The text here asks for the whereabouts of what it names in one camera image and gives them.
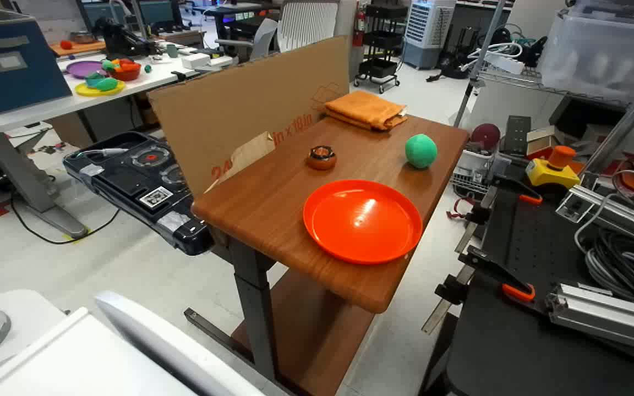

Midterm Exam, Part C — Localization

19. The green round plushie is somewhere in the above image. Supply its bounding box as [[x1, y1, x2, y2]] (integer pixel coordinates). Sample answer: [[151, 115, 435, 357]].
[[403, 132, 440, 172]]

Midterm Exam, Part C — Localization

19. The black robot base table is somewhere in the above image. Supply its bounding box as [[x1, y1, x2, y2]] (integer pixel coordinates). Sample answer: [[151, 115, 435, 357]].
[[418, 184, 634, 396]]

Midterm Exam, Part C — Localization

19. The orange plastic plate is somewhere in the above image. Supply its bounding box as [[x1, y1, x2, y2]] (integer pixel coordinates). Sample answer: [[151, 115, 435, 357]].
[[301, 177, 424, 265]]

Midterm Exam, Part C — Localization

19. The yellow toy plate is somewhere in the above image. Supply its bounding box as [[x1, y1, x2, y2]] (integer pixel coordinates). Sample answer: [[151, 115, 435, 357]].
[[72, 76, 128, 98]]

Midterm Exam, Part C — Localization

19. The purple toy plate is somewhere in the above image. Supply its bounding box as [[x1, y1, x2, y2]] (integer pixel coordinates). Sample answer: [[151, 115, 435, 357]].
[[63, 60, 106, 81]]

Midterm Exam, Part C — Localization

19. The small round brown tin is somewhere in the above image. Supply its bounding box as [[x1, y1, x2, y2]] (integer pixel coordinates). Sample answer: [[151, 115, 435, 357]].
[[306, 143, 339, 173]]

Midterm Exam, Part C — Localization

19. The folded orange cloth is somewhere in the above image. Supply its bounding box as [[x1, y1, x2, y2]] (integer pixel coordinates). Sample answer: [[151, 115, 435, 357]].
[[321, 90, 410, 134]]

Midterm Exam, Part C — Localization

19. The brown cardboard panel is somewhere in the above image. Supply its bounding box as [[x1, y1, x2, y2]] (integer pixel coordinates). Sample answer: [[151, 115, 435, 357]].
[[145, 33, 353, 199]]

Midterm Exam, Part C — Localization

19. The grey metal desk leg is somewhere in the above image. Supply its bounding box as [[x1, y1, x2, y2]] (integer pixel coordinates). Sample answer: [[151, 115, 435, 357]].
[[183, 240, 291, 383]]

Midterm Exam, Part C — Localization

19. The grey metal strip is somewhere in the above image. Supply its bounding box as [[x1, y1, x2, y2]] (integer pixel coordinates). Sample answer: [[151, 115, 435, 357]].
[[421, 262, 476, 337]]

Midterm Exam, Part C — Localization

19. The black rolling cart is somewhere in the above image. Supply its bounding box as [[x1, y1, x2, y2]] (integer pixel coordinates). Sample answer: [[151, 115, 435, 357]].
[[349, 2, 412, 95]]

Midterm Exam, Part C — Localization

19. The grey office chair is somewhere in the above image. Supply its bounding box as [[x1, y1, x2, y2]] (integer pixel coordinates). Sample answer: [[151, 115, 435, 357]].
[[216, 16, 281, 64]]

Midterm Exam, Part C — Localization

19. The black flat equipment case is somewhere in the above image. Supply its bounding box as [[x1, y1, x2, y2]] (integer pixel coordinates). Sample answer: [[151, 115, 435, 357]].
[[62, 130, 216, 258]]

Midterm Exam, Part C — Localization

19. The dark red ball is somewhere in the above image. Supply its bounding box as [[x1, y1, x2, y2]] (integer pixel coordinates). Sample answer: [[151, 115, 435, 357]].
[[468, 120, 503, 152]]

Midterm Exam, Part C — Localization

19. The white air purifier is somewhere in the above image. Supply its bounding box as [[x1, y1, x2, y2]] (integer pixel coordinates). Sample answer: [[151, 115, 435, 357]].
[[401, 0, 457, 72]]

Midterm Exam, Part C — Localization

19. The grey remote control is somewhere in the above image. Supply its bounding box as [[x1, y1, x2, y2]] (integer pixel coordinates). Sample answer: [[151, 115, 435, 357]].
[[501, 112, 533, 155]]

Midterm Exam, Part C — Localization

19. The grey metal pole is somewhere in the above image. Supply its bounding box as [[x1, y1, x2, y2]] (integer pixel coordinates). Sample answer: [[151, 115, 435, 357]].
[[450, 0, 510, 130]]

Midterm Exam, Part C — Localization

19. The red toy bowl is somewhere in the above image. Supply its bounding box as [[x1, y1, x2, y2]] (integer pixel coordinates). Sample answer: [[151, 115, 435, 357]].
[[110, 60, 143, 83]]

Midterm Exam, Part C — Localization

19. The yellow box with orange button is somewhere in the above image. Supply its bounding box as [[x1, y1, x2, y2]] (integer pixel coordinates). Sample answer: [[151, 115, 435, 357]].
[[524, 143, 580, 191]]

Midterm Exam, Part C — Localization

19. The green toy food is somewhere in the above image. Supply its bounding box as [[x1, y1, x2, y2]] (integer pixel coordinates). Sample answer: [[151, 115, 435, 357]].
[[83, 72, 119, 93]]

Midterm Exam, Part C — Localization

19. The silver aluminium extrusion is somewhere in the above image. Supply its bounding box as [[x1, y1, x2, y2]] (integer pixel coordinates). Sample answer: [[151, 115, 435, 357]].
[[554, 182, 634, 249], [546, 282, 634, 358]]

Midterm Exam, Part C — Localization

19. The white work table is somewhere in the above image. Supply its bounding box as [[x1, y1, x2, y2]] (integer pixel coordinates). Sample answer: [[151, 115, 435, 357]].
[[0, 48, 187, 240]]

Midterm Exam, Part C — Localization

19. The white plastic furniture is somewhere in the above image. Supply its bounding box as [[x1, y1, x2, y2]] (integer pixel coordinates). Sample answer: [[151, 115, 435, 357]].
[[0, 287, 291, 396]]

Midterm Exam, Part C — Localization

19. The clear plastic storage bin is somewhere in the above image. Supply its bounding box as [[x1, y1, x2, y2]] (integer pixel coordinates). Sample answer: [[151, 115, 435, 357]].
[[536, 2, 634, 106]]

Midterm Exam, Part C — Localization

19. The blue storage box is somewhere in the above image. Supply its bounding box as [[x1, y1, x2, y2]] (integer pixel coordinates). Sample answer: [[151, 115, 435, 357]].
[[0, 16, 74, 117]]

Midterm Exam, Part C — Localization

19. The black clamp with orange handle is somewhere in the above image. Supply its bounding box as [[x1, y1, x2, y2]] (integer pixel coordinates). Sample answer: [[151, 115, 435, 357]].
[[455, 249, 538, 303], [489, 172, 546, 206]]

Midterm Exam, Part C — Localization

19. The black floor cable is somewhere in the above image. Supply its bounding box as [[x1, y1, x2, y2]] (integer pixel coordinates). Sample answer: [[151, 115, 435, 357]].
[[8, 194, 122, 247]]

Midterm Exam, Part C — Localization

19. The black cable bundle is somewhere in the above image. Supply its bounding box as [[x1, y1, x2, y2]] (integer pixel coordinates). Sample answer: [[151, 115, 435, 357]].
[[578, 227, 634, 309]]

